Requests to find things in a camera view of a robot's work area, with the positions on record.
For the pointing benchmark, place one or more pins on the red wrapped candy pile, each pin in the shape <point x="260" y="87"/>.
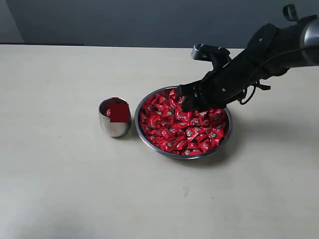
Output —
<point x="183" y="129"/>

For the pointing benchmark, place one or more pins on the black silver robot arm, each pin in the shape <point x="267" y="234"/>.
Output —
<point x="271" y="52"/>

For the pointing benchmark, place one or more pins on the stainless steel cup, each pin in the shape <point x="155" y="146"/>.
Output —
<point x="111" y="128"/>

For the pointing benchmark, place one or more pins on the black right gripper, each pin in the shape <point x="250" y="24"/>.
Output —
<point x="214" y="91"/>

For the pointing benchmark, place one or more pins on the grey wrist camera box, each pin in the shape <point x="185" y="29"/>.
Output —
<point x="203" y="52"/>

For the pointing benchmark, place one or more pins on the stainless steel bowl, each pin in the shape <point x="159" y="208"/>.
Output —
<point x="149" y="145"/>

